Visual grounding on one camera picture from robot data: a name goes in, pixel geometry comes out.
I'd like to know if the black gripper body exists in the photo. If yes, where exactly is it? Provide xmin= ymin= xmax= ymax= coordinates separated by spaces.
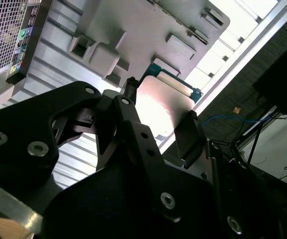
xmin=42 ymin=160 xmax=225 ymax=239

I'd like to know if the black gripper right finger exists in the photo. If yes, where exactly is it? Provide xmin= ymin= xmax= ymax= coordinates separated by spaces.
xmin=174 ymin=109 xmax=249 ymax=239

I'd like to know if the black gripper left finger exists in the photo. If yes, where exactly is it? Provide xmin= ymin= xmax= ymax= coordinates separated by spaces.
xmin=0 ymin=76 xmax=183 ymax=223

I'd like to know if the CPU with silver top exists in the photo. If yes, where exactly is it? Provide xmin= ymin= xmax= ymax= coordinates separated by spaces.
xmin=133 ymin=62 xmax=204 ymax=150

